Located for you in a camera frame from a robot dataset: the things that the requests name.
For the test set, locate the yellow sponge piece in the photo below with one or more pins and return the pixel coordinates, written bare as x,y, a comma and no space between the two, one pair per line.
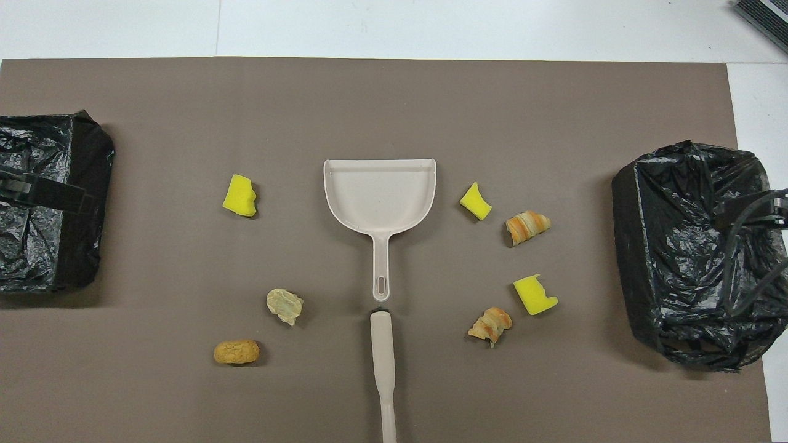
476,203
239,197
533,296

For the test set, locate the orange striped toy croissant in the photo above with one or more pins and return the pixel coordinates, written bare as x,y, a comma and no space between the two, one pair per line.
526,226
490,325

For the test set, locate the brown toy bun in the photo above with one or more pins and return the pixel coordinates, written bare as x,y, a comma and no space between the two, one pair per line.
237,352

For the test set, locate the pale cream toy croissant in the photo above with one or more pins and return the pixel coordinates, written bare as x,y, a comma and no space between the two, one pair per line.
284,305

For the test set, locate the beige plastic dustpan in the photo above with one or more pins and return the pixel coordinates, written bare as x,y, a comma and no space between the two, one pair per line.
380,197

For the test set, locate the beige hand brush black bristles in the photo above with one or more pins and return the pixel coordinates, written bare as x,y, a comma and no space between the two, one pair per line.
382,344

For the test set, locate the black bag lined bin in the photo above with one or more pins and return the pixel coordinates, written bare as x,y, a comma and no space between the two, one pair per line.
677,277
37,246

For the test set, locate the grey ribbed metal device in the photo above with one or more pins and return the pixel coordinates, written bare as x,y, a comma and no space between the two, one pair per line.
766,15

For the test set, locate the brown table mat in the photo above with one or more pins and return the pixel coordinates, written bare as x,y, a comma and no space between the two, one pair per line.
394,111

